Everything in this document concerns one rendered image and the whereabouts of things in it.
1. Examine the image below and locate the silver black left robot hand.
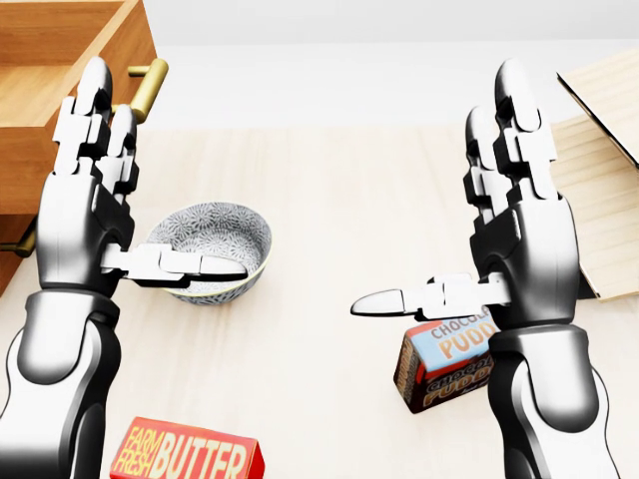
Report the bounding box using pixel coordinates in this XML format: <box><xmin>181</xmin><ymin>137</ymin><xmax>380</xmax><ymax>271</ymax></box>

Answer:
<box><xmin>34</xmin><ymin>56</ymin><xmax>250</xmax><ymax>301</ymax></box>

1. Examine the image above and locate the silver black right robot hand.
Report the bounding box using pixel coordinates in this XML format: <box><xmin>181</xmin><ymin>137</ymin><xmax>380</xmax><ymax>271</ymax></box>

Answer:
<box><xmin>349</xmin><ymin>58</ymin><xmax>582</xmax><ymax>332</ymax></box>

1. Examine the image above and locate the wooden cabinet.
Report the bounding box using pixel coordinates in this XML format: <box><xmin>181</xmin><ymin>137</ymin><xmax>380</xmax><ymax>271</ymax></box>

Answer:
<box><xmin>0</xmin><ymin>212</ymin><xmax>41</xmax><ymax>298</ymax></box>

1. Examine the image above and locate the open wooden drawer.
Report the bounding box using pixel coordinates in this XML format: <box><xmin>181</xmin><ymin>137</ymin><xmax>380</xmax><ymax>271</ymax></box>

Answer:
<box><xmin>0</xmin><ymin>0</ymin><xmax>159</xmax><ymax>217</ymax></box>

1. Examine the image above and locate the pale wooden slat tray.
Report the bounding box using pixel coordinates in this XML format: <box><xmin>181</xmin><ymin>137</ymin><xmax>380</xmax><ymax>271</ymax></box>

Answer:
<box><xmin>548</xmin><ymin>47</ymin><xmax>639</xmax><ymax>303</ymax></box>

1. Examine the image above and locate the chocolate pudding box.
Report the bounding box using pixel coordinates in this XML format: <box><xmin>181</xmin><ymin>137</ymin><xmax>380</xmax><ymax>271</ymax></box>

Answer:
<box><xmin>392</xmin><ymin>309</ymin><xmax>501</xmax><ymax>416</ymax></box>

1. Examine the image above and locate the grey patterned bowl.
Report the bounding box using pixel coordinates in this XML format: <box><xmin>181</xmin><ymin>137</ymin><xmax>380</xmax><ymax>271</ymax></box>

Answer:
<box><xmin>144</xmin><ymin>201</ymin><xmax>275</xmax><ymax>306</ymax></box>

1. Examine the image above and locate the red butter box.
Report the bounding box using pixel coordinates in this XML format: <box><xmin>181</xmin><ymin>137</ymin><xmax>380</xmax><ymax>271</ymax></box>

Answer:
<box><xmin>109</xmin><ymin>416</ymin><xmax>267</xmax><ymax>479</ymax></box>

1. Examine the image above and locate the brass drawer handle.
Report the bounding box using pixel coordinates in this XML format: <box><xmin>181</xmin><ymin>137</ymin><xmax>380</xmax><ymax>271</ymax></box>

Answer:
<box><xmin>110</xmin><ymin>58</ymin><xmax>170</xmax><ymax>125</ymax></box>
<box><xmin>0</xmin><ymin>218</ymin><xmax>38</xmax><ymax>259</ymax></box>

